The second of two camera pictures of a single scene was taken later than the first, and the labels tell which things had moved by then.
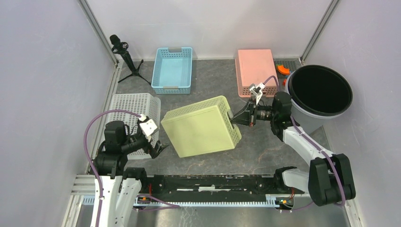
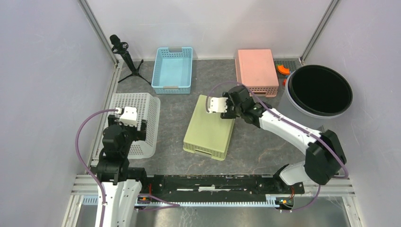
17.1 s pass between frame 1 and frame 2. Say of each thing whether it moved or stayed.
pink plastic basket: stayed
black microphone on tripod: stayed
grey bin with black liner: stayed
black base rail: stayed
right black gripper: moved
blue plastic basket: stayed
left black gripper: moved
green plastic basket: moved
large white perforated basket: stayed
